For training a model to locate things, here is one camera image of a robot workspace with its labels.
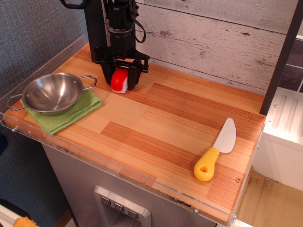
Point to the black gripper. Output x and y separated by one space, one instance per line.
122 53

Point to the red and white toy sushi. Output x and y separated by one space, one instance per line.
119 81

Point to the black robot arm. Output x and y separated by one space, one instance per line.
122 14

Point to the green folded cloth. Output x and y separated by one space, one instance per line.
54 123

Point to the grey toy fridge cabinet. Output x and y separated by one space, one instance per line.
78 180

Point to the silver dispenser button panel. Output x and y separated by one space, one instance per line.
118 211

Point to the orange object at corner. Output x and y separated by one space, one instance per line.
24 222

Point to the white toy sink counter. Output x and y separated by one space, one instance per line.
280 150

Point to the dark left shelf post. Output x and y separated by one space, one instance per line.
95 23

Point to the dark shelf post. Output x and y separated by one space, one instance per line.
283 57
95 23

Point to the steel bowl with handles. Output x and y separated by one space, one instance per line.
52 94

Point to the clear acrylic guard rail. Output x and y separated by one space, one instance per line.
158 152

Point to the yellow handled toy knife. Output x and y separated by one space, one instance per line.
225 142

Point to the dark right shelf post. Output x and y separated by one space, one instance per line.
283 57

